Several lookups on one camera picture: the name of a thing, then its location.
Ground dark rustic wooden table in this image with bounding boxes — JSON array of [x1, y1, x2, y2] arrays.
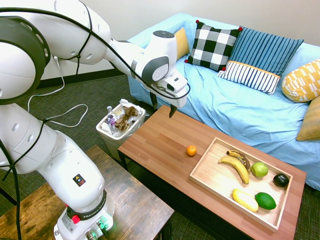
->
[[0, 144, 175, 240]]

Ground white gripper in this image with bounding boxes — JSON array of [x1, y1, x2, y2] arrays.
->
[[143, 80, 189, 119]]

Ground green lime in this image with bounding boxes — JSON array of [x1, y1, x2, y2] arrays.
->
[[254, 191, 278, 211]]

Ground white power cable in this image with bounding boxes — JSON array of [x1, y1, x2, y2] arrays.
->
[[26, 55, 89, 129]]

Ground overripe brown banana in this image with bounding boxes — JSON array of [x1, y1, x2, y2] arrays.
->
[[226, 149, 252, 175]]

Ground yellow white patterned pillow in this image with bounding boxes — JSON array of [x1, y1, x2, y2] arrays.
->
[[281, 58, 320, 103]]

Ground reddish wooden coffee table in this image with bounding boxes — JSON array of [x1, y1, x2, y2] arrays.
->
[[117, 104, 307, 240]]

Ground light wooden tray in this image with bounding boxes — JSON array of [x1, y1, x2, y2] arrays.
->
[[188, 136, 294, 232]]

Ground tan woven pillow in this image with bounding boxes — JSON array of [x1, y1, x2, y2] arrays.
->
[[296, 96, 320, 142]]

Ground orange tangerine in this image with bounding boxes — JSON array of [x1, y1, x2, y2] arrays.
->
[[185, 144, 198, 157]]

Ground light blue sofa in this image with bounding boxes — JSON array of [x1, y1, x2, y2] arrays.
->
[[127, 12, 320, 191]]

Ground green apple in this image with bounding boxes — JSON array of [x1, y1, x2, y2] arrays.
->
[[250, 161, 269, 178]]

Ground yellow banana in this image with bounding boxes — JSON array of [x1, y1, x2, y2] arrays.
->
[[218, 155, 251, 185]]

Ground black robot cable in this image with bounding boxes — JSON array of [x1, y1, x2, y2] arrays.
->
[[0, 7, 191, 240]]

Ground white navy striped pillow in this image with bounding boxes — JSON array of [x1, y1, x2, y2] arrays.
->
[[216, 60, 281, 96]]

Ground black white checkered pillow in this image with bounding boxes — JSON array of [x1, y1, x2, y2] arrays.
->
[[184, 19, 244, 72]]

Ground mustard yellow pillow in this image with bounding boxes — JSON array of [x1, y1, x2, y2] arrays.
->
[[173, 26, 191, 60]]

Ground crumpled brown paper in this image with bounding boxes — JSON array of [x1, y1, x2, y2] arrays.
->
[[114, 106, 140, 131]]

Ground blue striped pillow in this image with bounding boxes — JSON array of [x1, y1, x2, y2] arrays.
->
[[226, 25, 305, 78]]

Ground white trash bin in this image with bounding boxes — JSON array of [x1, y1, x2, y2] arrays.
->
[[96, 98, 147, 163]]

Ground clear plastic bottle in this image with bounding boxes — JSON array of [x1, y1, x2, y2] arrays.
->
[[105, 105, 118, 134]]

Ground black tripod leg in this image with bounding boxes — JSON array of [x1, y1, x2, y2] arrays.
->
[[0, 186, 18, 206]]

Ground dark avocado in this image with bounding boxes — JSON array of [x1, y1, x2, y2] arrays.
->
[[272, 172, 290, 188]]

